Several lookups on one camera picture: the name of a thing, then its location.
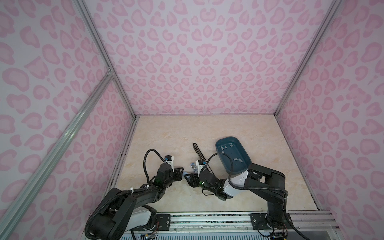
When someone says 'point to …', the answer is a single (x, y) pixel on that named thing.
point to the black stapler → (199, 151)
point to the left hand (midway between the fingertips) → (182, 167)
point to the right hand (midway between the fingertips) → (186, 176)
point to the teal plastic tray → (231, 146)
